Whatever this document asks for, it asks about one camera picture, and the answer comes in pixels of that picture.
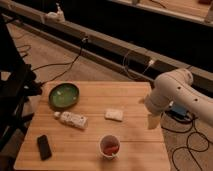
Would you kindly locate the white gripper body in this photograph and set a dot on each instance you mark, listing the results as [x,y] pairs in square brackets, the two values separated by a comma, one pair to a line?
[153,121]

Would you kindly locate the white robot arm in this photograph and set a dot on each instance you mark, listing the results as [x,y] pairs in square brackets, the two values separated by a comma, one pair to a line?
[175,86]

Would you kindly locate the green ceramic bowl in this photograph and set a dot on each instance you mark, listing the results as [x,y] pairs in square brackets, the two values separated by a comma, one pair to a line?
[63,96]

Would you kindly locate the blue box on floor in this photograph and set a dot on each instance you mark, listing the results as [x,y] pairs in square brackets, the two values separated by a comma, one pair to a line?
[178,110]

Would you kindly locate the white sponge block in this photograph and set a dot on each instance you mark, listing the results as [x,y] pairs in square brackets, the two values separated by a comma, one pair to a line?
[114,114]

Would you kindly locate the white cup with red contents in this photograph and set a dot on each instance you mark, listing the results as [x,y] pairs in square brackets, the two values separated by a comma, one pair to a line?
[109,146]

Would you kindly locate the black phone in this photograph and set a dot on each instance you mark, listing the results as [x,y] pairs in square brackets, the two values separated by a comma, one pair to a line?
[44,147]

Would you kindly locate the white object on rail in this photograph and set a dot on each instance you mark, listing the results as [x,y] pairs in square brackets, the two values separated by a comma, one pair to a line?
[58,15]

